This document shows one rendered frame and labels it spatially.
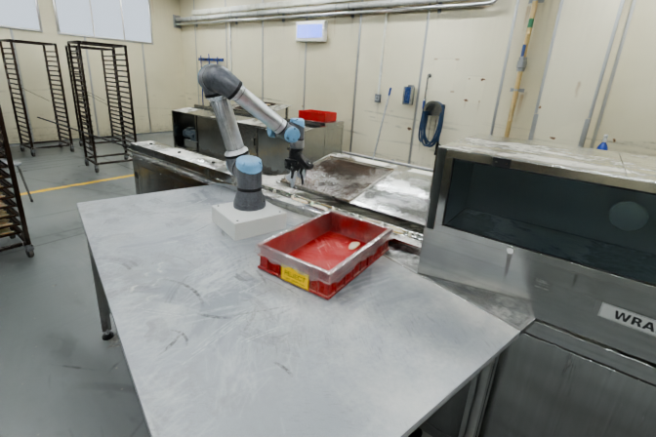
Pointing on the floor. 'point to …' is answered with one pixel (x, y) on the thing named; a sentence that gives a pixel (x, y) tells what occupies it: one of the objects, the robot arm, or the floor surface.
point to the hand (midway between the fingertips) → (298, 184)
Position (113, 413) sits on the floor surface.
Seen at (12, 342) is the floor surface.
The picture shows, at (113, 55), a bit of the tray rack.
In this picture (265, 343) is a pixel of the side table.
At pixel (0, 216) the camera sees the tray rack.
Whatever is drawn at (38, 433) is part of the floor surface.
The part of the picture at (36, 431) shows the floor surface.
